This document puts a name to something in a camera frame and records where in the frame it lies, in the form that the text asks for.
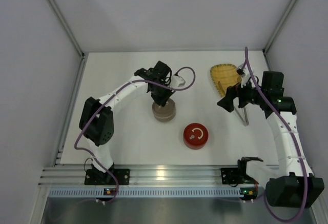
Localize red-based metal lunch tin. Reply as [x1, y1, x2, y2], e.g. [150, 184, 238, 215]
[183, 137, 208, 150]

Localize slotted grey cable duct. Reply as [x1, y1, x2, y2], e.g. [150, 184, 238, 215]
[48, 187, 246, 198]

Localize aluminium frame post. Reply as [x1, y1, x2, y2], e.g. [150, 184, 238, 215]
[262, 0, 299, 56]
[33, 0, 86, 57]

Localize metal tongs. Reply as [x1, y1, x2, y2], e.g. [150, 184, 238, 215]
[217, 80, 250, 127]

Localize red round lid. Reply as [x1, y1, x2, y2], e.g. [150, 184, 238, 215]
[183, 123, 209, 144]

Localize aluminium mounting rail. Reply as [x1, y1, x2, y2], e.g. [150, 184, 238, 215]
[38, 164, 318, 189]

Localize right aluminium frame post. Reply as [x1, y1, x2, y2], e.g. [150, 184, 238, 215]
[262, 0, 299, 56]

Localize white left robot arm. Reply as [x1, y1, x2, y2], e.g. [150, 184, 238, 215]
[78, 61, 185, 185]

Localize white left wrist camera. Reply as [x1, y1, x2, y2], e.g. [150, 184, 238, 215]
[170, 75, 186, 89]

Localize grey tin with orange food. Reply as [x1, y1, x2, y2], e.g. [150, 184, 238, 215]
[153, 110, 176, 123]

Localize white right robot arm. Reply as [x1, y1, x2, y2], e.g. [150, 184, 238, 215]
[217, 69, 324, 209]

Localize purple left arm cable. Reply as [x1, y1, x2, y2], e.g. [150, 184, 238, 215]
[73, 66, 197, 204]

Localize woven bamboo tray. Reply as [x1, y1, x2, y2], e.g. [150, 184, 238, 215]
[210, 64, 241, 97]

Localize left aluminium frame post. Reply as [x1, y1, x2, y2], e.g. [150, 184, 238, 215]
[33, 0, 86, 57]

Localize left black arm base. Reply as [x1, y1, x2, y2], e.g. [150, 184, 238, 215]
[84, 169, 130, 186]

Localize grey round lid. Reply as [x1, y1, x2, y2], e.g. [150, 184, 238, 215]
[152, 98, 176, 116]

